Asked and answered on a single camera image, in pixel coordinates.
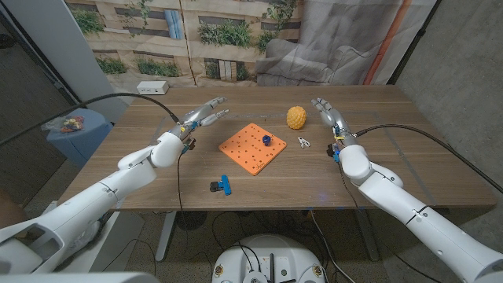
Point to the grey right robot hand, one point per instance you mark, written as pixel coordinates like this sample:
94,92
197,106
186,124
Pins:
334,120

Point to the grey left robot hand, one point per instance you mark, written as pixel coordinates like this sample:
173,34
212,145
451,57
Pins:
198,118

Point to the orange peg board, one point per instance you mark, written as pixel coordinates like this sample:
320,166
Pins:
251,151

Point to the blue peg toy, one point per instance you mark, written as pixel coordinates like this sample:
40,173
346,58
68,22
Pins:
266,139

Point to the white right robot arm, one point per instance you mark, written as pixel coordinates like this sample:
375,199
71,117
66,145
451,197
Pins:
412,212

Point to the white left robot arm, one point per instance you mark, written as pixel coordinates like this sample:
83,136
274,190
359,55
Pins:
98,204

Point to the yellow pineapple toy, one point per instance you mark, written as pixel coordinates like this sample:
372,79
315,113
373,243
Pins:
296,118

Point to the white clothespin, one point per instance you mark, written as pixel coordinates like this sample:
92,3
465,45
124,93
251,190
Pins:
303,142

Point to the blue and black clip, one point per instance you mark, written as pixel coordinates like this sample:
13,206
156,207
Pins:
225,185

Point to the white power strip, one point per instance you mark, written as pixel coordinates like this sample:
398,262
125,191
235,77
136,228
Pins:
152,87

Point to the printed backdrop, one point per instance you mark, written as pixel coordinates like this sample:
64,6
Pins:
236,59

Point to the blue stool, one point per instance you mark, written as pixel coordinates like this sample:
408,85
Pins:
86,137

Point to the white table leg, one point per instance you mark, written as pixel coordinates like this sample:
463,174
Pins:
165,239

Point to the clear bag of toys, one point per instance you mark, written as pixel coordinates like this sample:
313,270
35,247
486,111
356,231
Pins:
70,123

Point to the grey partition panel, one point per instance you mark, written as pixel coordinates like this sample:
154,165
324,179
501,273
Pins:
70,51

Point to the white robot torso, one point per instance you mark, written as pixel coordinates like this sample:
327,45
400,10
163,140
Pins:
236,259

